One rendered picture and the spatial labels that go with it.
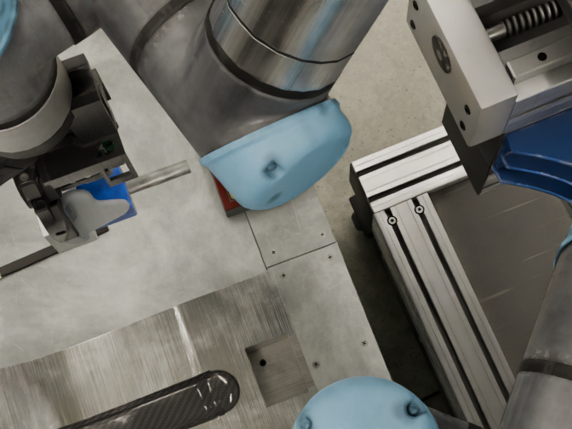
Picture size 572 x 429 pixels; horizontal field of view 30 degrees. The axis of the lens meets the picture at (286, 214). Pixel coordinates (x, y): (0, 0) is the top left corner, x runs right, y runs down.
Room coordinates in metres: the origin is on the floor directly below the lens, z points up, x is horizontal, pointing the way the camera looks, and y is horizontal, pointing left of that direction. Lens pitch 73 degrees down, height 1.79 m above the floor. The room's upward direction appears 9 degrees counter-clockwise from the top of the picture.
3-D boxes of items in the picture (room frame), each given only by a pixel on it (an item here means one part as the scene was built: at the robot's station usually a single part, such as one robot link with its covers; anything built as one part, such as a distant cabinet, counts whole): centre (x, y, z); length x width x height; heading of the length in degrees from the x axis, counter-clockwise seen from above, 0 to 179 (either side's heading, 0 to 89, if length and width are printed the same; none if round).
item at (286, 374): (0.14, 0.03, 0.87); 0.05 x 0.05 x 0.04; 12
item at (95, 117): (0.30, 0.15, 1.09); 0.09 x 0.08 x 0.12; 102
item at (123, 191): (0.30, 0.14, 0.93); 0.13 x 0.05 x 0.05; 102
